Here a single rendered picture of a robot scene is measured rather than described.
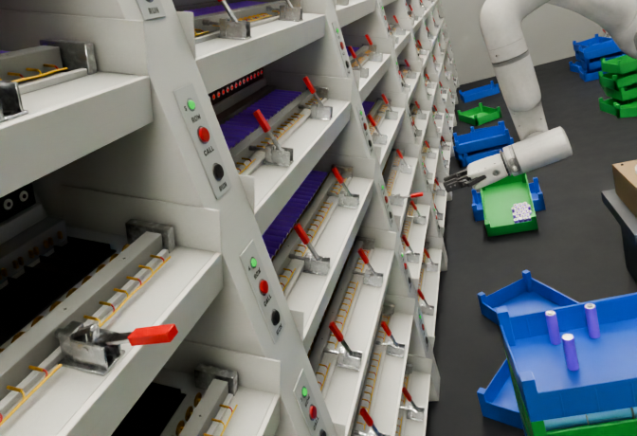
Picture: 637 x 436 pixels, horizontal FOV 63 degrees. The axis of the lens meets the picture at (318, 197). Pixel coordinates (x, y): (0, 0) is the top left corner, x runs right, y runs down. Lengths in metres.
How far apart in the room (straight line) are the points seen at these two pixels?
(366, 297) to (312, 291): 0.33
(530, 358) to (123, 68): 0.82
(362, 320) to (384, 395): 0.19
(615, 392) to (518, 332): 0.22
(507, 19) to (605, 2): 0.25
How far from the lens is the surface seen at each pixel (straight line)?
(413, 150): 1.95
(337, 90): 1.20
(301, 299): 0.81
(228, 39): 0.77
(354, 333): 1.04
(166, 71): 0.56
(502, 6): 1.39
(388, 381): 1.22
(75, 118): 0.45
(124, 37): 0.54
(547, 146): 1.47
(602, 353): 1.05
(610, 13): 1.54
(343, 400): 0.91
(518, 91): 1.41
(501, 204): 2.45
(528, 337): 1.09
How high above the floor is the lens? 1.07
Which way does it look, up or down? 18 degrees down
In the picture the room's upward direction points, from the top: 18 degrees counter-clockwise
